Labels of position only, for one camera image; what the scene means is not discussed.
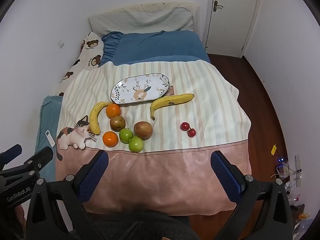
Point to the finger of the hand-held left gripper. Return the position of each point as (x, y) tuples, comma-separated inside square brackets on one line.
[(11, 152), (41, 157)]

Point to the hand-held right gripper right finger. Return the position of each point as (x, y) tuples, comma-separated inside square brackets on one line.
[(225, 177)]

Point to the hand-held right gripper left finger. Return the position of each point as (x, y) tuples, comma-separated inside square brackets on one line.
[(93, 177)]

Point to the orange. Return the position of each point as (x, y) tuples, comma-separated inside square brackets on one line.
[(113, 110), (110, 138)]

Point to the green apple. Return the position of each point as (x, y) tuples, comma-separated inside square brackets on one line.
[(125, 135), (135, 144)]

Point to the small brown pear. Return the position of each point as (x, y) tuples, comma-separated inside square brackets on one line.
[(117, 123)]

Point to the curved yellow banana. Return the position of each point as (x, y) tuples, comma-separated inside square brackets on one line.
[(94, 117)]

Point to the large brown pear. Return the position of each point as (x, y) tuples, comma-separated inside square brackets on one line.
[(143, 130)]

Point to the yellow banana with sticker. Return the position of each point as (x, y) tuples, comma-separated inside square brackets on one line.
[(170, 102)]

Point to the oval floral plate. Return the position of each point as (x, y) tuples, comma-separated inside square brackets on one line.
[(140, 88)]

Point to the person's left forearm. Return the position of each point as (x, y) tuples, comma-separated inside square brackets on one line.
[(20, 220)]

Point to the white remote control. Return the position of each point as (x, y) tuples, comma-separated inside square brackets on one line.
[(50, 138)]

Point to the teal folded blanket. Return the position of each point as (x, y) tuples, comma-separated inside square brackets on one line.
[(48, 112)]

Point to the small red fruit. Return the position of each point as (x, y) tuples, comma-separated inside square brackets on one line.
[(185, 126), (192, 132)]

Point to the yellow tag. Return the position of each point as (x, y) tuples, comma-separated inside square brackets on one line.
[(273, 149)]

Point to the striped cat print duvet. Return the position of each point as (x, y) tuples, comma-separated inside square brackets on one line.
[(162, 170)]

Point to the person's dark grey clothing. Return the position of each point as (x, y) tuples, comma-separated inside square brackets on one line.
[(140, 227)]

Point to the white power strip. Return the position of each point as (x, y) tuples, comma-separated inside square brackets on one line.
[(298, 170)]

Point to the bear print pillow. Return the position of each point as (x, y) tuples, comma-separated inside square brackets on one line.
[(87, 52)]

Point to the blue blanket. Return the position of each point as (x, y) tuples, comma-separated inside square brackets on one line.
[(160, 46)]

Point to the white door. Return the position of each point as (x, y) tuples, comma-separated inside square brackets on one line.
[(232, 17)]

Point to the grey quilted pillow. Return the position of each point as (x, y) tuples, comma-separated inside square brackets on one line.
[(140, 20)]

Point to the cream fluffy throw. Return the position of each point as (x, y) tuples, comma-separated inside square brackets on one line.
[(155, 5)]

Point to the white wall socket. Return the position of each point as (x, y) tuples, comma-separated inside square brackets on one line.
[(60, 43)]

